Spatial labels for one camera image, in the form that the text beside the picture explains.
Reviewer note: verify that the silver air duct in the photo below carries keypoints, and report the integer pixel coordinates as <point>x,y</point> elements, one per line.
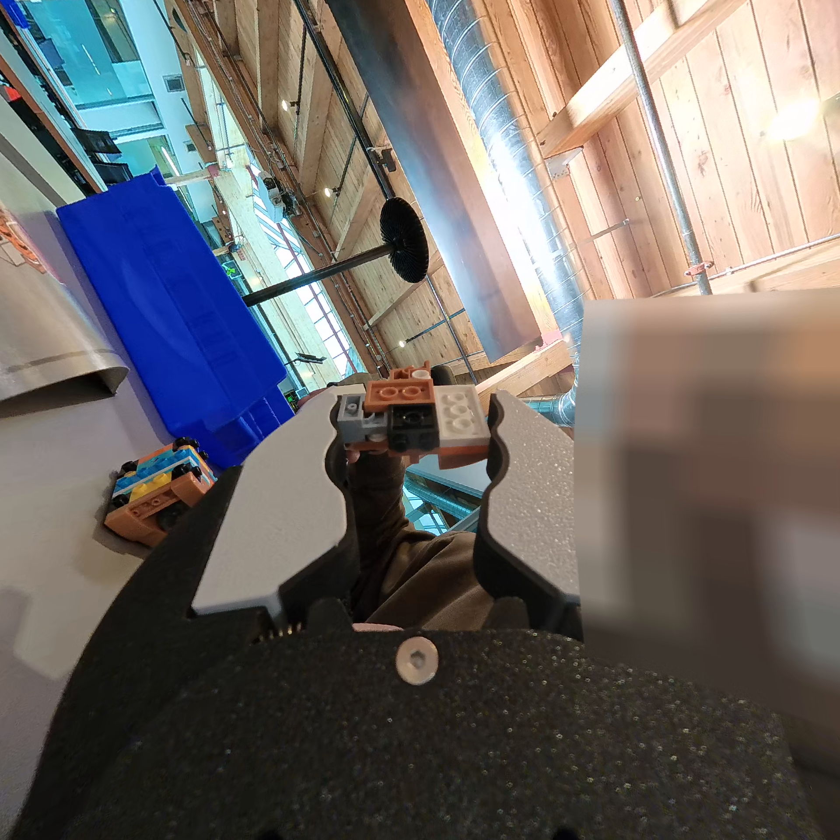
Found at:
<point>512,164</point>

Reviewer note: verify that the person's brown hoodie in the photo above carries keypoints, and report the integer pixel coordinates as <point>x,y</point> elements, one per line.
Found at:
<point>420,564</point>

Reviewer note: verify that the teal air duct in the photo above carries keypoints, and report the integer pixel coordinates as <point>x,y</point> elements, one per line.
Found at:
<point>433,499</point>

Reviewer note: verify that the grey instruction booklet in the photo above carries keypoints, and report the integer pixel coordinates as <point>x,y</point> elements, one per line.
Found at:
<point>46,328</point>

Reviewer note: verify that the colourful striped brick model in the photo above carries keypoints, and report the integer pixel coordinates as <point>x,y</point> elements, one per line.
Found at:
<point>157,499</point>

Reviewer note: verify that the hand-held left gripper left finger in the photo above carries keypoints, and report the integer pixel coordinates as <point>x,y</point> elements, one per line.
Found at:
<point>275,512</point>

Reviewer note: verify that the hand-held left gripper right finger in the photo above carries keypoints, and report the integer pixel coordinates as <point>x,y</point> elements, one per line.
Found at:
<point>538,512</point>

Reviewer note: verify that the black ceiling beam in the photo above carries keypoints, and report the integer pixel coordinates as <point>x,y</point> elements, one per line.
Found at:
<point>423,164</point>

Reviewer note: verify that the ceiling lamp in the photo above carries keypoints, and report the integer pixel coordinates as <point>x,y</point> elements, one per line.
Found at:
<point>794,121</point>

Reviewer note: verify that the blue plastic bin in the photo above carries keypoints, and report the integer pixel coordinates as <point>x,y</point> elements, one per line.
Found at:
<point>170,315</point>

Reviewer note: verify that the metal ceiling pipe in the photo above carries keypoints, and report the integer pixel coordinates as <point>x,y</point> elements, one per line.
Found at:
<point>655,131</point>

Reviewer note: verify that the brown grey brick assembly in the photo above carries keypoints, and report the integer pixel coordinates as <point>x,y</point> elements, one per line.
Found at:
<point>407,420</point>

